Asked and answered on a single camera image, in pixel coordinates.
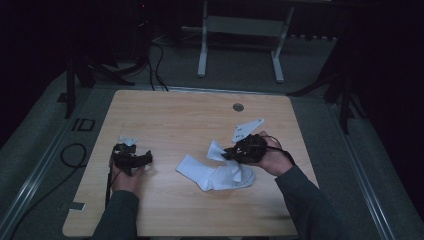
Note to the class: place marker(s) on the white metal stand frame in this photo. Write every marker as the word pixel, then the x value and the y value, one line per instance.
pixel 243 26

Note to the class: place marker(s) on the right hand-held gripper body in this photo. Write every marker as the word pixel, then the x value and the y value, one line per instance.
pixel 248 146

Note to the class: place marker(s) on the round table grommet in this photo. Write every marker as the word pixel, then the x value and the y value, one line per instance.
pixel 238 107

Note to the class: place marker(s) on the white sock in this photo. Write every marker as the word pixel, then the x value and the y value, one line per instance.
pixel 217 152
pixel 203 176

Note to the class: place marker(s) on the black tripod stand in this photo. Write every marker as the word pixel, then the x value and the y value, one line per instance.
pixel 70 86
pixel 345 96

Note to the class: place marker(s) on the person's left hand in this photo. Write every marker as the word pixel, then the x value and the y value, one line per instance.
pixel 128 181

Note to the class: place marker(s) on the grey tape piece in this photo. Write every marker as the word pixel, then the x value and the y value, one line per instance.
pixel 77 206

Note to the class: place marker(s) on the metal floor rail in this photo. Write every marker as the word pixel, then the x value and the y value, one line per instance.
pixel 30 186
pixel 363 180

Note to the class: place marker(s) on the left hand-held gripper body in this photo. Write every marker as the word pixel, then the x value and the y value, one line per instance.
pixel 126 155

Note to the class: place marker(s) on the person's right hand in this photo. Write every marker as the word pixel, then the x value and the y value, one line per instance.
pixel 276 160

